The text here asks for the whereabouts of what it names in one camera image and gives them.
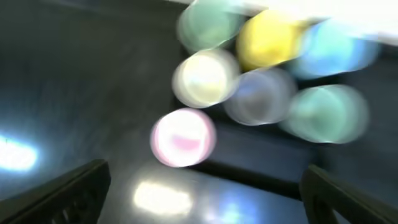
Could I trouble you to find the green cup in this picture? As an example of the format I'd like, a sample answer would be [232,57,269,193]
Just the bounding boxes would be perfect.
[176,0,246,54]
[278,83,371,145]

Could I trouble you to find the white cup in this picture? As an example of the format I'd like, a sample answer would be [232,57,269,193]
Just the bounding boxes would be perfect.
[171,49,241,109]

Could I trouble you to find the grey cup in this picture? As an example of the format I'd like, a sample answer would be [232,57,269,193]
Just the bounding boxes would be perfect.
[223,67,299,126]

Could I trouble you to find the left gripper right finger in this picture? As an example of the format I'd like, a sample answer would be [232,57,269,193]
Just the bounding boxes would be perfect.
[298,164,398,224]

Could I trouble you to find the yellow cup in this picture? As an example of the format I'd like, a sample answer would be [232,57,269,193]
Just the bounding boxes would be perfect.
[235,9,308,72]

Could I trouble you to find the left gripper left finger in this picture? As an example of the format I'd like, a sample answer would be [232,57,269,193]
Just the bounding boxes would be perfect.
[0,159,112,224]

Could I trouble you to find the blue cup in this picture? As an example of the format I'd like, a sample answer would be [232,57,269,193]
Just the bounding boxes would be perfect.
[285,18,382,80]

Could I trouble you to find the pink cup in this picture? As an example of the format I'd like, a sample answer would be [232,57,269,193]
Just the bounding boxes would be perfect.
[149,107,217,168]

